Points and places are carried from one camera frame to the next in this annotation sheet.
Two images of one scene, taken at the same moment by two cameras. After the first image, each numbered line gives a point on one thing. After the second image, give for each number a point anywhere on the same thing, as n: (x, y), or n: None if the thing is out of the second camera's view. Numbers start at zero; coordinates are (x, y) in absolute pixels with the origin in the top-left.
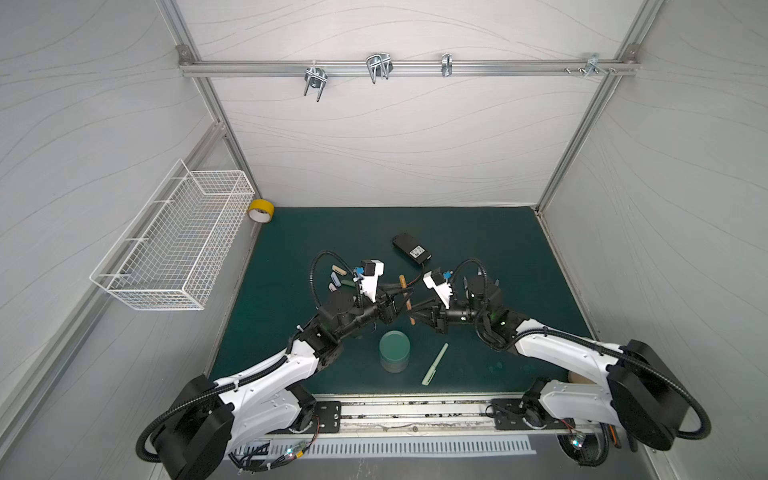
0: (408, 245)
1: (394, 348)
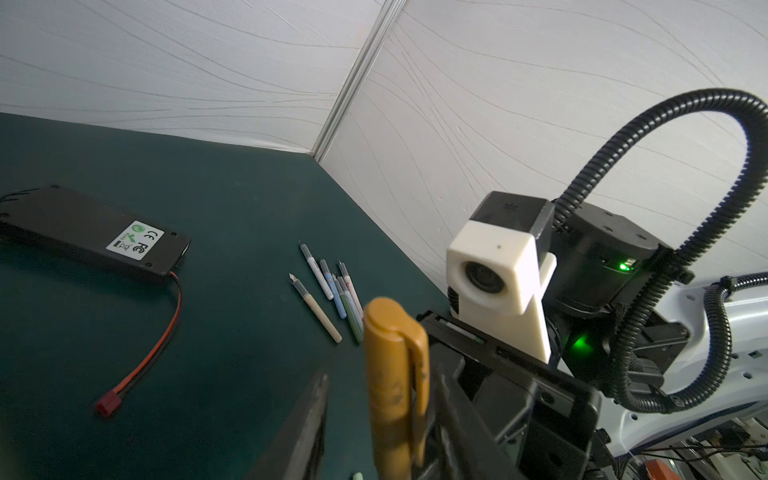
0: (65, 218)
1: None
